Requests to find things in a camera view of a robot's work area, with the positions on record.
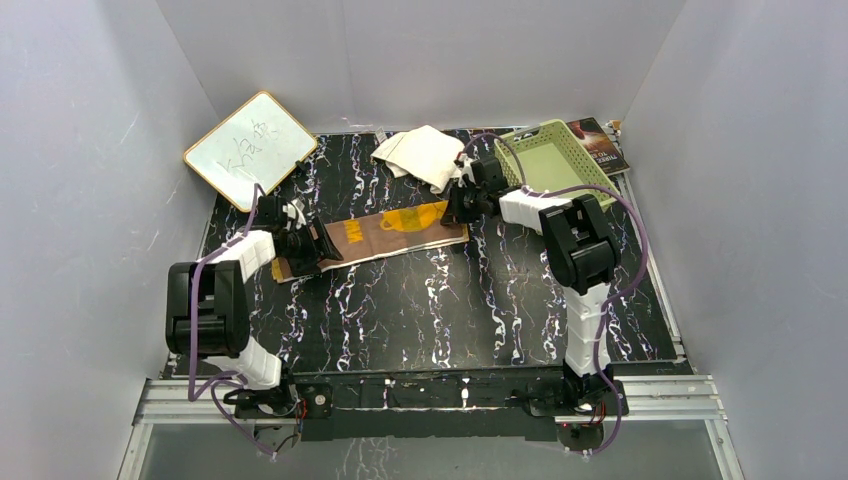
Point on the green perforated plastic basket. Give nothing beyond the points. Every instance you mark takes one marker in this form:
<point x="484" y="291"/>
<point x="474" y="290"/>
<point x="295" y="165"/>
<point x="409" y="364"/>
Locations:
<point x="548" y="157"/>

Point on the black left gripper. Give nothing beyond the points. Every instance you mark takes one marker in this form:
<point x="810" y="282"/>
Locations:
<point x="318" y="249"/>

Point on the yellow brown bear towel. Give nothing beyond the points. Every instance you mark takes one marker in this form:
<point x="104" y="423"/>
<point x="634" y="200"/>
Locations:
<point x="377" y="236"/>

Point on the dark book with red cover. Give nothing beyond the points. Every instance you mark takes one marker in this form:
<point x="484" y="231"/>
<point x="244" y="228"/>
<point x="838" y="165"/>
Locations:
<point x="601" y="143"/>

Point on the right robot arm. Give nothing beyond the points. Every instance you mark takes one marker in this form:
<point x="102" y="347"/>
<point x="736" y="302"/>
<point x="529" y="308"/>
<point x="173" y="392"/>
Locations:
<point x="580" y="249"/>

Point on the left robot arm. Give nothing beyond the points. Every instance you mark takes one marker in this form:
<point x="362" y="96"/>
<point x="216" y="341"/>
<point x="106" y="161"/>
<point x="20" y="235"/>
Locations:
<point x="207" y="316"/>

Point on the white board with wooden frame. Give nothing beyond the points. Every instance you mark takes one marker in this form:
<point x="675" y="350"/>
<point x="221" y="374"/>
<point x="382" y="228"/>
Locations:
<point x="260" y="143"/>

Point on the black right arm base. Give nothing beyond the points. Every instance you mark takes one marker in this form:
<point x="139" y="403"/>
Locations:
<point x="586" y="412"/>

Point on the crumpled white cloth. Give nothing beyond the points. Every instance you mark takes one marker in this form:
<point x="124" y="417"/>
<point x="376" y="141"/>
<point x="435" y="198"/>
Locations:
<point x="424" y="153"/>

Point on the aluminium front rail frame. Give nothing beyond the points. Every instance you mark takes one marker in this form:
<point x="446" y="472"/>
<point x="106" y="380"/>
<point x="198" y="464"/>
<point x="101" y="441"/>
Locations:
<point x="475" y="392"/>

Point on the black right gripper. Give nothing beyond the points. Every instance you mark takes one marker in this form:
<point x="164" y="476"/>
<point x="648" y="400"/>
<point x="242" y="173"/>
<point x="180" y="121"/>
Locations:
<point x="454" y="213"/>

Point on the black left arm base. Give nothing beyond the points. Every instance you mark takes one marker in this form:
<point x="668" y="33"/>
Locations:
<point x="294" y="399"/>

